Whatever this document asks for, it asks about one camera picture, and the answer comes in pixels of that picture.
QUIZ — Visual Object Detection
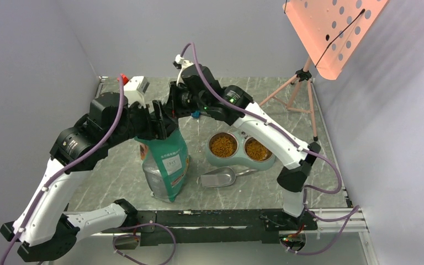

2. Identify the teal double pet bowl stand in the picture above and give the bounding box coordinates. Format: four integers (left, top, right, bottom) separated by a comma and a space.
205, 131, 275, 171

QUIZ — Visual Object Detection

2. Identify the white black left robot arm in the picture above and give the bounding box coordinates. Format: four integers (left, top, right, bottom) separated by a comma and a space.
0, 92, 156, 263

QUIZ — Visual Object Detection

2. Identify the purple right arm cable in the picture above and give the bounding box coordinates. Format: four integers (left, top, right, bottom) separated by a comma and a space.
180, 42, 361, 256

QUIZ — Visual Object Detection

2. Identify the pink tripod stand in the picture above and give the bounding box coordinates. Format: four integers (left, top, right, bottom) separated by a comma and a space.
259, 56, 319, 141

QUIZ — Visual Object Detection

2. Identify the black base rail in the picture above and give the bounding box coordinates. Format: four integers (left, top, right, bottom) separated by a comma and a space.
102, 209, 318, 246

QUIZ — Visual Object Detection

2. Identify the steel bowl left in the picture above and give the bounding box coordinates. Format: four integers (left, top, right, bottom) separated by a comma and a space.
208, 132, 239, 160

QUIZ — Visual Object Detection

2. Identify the brown kibble right bowl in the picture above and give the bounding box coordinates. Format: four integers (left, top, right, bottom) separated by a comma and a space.
246, 138, 272, 162

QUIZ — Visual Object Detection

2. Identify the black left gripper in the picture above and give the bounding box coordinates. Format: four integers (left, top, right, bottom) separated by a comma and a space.
105, 99, 178, 149

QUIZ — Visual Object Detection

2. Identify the brown pet food kibble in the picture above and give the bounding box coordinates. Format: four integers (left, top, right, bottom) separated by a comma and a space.
210, 134, 237, 158

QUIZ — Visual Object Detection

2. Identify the pink perforated board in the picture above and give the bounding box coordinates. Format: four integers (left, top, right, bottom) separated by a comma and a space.
282, 0, 389, 80

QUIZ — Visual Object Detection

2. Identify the blue building block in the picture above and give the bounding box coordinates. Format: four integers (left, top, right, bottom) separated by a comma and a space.
191, 111, 201, 119

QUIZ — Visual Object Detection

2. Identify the steel bowl right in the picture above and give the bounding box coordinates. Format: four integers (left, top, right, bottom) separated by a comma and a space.
244, 136, 274, 163

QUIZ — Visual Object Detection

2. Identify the green pet food bag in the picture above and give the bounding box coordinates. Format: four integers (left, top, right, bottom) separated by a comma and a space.
135, 128, 189, 203

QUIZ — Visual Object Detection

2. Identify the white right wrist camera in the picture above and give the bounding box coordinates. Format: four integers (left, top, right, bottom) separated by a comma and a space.
173, 54, 195, 86

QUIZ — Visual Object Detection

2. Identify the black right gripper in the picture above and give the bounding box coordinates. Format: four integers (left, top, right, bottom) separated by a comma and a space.
164, 80, 209, 118

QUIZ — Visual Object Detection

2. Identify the metal food scoop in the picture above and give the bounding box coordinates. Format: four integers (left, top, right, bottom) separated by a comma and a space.
200, 167, 258, 188

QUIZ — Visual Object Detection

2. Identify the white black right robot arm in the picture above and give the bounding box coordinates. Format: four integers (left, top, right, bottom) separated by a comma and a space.
166, 62, 320, 230

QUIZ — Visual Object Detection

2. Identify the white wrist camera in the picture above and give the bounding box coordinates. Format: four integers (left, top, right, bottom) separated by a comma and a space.
118, 73, 150, 107
173, 54, 195, 86

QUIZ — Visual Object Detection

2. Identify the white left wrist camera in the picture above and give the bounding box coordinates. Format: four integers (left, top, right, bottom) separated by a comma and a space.
118, 73, 150, 107

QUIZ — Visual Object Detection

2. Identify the steel bowl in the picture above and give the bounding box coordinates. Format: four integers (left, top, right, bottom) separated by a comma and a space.
208, 132, 239, 160
244, 136, 274, 163

